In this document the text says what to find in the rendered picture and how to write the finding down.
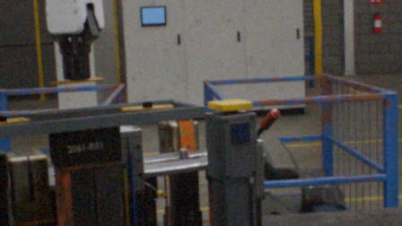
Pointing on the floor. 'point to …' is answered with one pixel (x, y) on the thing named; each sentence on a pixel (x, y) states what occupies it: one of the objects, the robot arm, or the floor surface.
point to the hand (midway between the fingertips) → (76, 66)
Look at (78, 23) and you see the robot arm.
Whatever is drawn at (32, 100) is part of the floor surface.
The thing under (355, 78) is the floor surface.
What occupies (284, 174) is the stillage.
